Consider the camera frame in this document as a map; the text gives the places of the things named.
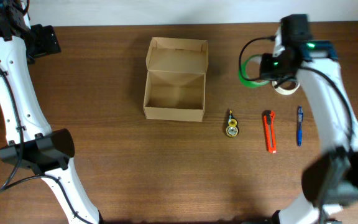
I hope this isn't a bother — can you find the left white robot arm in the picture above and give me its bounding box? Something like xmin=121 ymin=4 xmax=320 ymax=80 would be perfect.
xmin=0 ymin=0 xmax=103 ymax=223

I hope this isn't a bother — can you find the orange utility knife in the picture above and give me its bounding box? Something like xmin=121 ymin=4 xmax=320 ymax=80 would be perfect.
xmin=262 ymin=110 xmax=277 ymax=154

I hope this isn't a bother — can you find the green tape roll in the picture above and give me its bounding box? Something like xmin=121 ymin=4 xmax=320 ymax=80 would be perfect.
xmin=238 ymin=54 xmax=269 ymax=88

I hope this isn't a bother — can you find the blue ballpoint pen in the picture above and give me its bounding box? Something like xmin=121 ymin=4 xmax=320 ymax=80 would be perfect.
xmin=296 ymin=106 xmax=303 ymax=147

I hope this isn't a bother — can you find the white masking tape roll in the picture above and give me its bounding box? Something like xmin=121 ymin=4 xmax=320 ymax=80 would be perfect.
xmin=272 ymin=81 xmax=300 ymax=95

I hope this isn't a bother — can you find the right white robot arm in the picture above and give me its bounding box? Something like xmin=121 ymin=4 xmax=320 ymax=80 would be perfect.
xmin=260 ymin=14 xmax=358 ymax=224

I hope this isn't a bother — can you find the brown cardboard box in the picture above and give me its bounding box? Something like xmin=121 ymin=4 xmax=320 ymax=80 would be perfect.
xmin=143 ymin=37 xmax=208 ymax=122

